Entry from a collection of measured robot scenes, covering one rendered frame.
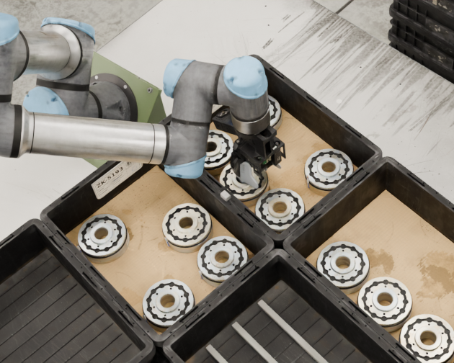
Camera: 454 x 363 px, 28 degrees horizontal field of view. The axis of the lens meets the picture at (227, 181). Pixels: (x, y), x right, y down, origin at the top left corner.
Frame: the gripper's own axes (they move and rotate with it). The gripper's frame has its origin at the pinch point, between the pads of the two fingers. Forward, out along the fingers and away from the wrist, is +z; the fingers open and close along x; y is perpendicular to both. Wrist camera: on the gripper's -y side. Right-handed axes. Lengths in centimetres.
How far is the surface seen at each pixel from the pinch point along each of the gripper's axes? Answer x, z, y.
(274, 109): 14.5, -0.9, -8.3
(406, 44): 91, 59, -33
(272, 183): 1.6, 2.0, 3.9
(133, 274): -33.3, 1.9, -0.7
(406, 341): -6.9, -1.1, 48.8
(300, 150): 12.0, 2.0, 2.2
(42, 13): 30, 85, -161
